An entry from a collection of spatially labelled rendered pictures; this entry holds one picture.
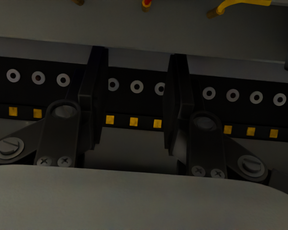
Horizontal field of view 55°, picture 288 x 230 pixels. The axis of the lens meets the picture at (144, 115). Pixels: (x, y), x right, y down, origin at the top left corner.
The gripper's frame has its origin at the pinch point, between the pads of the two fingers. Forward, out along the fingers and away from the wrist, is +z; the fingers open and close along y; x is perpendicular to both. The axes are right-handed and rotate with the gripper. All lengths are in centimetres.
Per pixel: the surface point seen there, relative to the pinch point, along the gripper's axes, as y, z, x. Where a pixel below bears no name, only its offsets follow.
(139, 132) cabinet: 0.9, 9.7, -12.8
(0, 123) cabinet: -13.4, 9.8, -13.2
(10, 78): -10.3, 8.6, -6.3
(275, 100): 12.1, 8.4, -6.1
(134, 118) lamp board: 0.2, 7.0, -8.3
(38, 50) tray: -7.9, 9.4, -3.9
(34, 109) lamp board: -8.3, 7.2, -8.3
